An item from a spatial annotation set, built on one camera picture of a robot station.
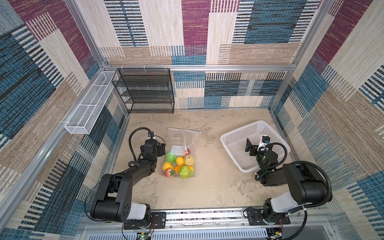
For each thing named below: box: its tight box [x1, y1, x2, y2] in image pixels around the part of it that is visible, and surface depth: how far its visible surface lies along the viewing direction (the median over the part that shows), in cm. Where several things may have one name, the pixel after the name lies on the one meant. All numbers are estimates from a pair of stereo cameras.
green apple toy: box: [179, 165, 191, 179], surface depth 83 cm
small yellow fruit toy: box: [162, 161, 174, 171], surface depth 90 cm
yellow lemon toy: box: [175, 156, 185, 166], surface depth 91 cm
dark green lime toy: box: [166, 151, 177, 163], surface depth 91 cm
